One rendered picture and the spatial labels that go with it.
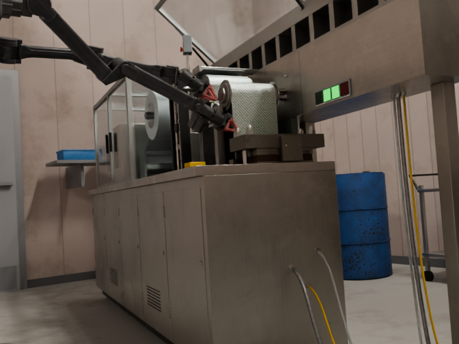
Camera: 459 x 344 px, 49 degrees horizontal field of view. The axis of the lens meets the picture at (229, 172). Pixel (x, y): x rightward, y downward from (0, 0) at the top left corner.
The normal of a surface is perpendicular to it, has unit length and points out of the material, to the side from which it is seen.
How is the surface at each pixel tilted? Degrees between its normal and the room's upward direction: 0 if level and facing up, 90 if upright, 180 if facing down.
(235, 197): 90
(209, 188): 90
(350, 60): 90
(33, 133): 90
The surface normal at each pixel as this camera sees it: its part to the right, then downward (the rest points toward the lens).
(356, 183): -0.07, -0.04
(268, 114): 0.42, -0.07
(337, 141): -0.82, 0.02
